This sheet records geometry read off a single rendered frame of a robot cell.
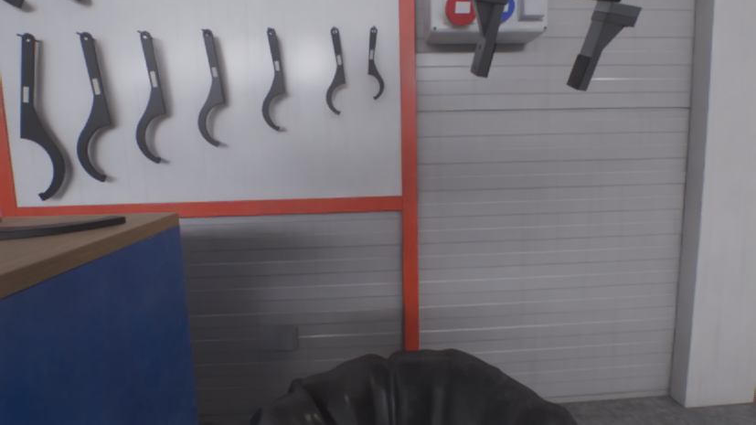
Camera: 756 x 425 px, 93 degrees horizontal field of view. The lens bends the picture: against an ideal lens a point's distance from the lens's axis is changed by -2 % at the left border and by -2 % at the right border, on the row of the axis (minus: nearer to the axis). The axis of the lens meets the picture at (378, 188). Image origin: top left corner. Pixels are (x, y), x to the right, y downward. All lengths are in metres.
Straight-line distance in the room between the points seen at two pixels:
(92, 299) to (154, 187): 0.92
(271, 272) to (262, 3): 0.96
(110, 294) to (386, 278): 0.99
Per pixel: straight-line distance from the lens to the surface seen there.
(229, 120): 1.40
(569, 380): 1.85
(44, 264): 0.57
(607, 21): 0.53
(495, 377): 0.75
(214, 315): 1.60
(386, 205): 1.33
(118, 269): 0.68
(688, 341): 1.96
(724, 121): 1.84
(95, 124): 1.56
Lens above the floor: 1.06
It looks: 6 degrees down
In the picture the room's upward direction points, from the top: 1 degrees counter-clockwise
